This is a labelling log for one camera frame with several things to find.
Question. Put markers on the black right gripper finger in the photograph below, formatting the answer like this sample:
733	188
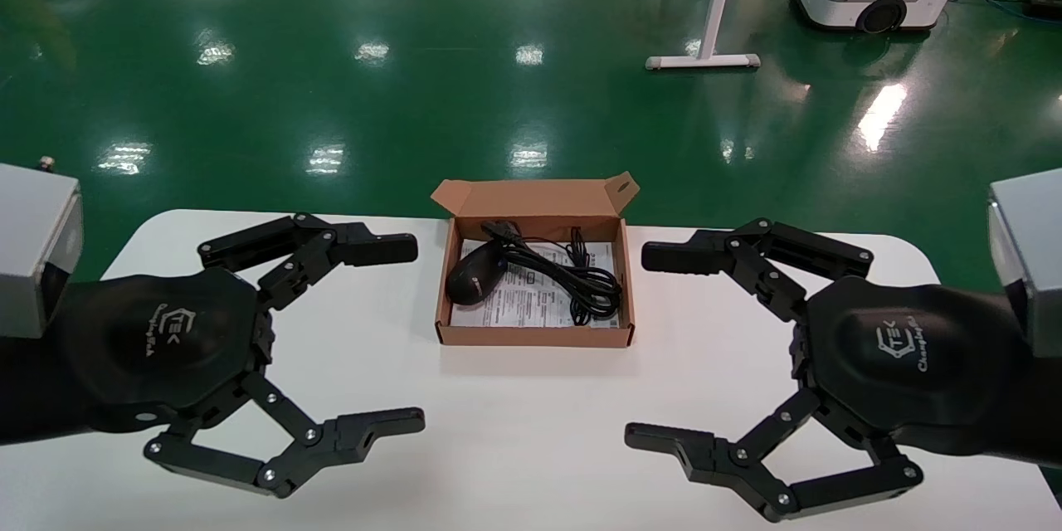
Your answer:
689	255

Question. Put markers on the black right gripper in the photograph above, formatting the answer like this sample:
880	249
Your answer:
913	357

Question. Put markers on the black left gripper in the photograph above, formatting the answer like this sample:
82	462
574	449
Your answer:
158	348

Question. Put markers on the black computer mouse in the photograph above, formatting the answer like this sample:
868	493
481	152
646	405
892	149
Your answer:
473	278

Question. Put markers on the brown cardboard box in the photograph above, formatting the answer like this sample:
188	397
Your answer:
531	338

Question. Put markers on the white printed instruction sheet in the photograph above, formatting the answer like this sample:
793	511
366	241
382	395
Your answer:
531	309

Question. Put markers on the white table stand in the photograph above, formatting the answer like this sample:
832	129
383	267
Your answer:
705	60

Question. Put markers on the black power adapter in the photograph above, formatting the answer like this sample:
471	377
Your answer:
1045	6

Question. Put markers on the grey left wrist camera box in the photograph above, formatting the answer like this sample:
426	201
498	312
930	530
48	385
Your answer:
33	249

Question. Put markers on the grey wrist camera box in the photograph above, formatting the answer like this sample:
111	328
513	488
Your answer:
33	249
1029	257

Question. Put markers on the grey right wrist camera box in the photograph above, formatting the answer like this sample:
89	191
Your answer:
1029	257

